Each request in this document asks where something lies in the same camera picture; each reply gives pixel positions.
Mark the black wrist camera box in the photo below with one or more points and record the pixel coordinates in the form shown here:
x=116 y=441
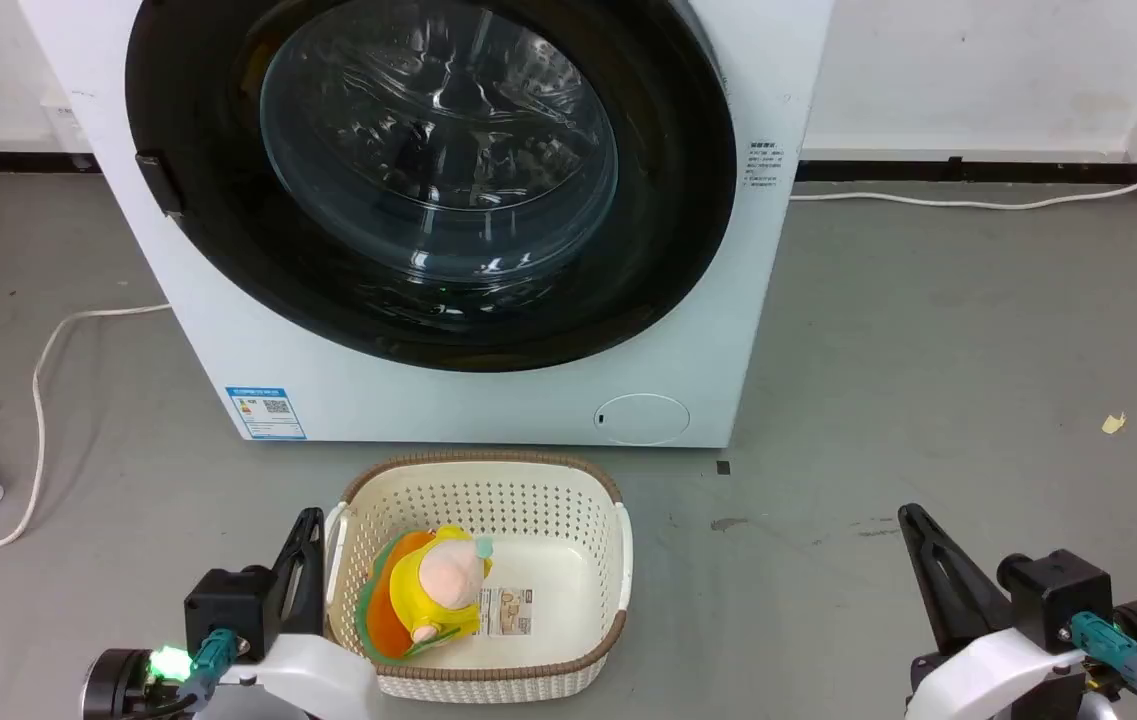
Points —
x=228 y=610
x=1053 y=595

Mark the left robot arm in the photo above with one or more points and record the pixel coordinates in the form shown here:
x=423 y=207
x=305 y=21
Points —
x=113 y=685

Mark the blue energy label sticker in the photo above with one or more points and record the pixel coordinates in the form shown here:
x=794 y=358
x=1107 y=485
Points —
x=266 y=413

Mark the yellow paper scrap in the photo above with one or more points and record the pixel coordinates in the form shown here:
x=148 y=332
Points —
x=1114 y=423

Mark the cream perforated laundry basket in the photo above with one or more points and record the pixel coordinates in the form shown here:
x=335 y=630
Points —
x=573 y=560

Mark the yellow orange plush doll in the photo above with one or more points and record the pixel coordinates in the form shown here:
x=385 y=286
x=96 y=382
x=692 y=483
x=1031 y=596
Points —
x=428 y=595

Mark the white front-load washing machine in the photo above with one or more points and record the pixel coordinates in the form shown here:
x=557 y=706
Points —
x=428 y=410

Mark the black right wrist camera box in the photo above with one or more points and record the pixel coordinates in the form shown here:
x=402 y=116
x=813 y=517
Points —
x=1053 y=595

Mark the black round glass washer door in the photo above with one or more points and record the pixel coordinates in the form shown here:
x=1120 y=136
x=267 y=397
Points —
x=673 y=200

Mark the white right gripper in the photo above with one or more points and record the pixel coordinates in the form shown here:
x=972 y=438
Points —
x=988 y=680

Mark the round white filter cover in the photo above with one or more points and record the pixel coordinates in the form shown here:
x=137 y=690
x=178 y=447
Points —
x=642 y=420

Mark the white paper doll tag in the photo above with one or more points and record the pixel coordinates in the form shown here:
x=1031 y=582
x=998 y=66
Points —
x=508 y=612

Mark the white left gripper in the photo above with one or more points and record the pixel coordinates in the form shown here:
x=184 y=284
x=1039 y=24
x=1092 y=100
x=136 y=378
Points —
x=318 y=680

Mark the small white text sticker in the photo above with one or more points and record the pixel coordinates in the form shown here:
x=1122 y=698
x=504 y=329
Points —
x=769 y=165

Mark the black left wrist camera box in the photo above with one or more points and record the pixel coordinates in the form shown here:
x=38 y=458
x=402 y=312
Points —
x=228 y=610

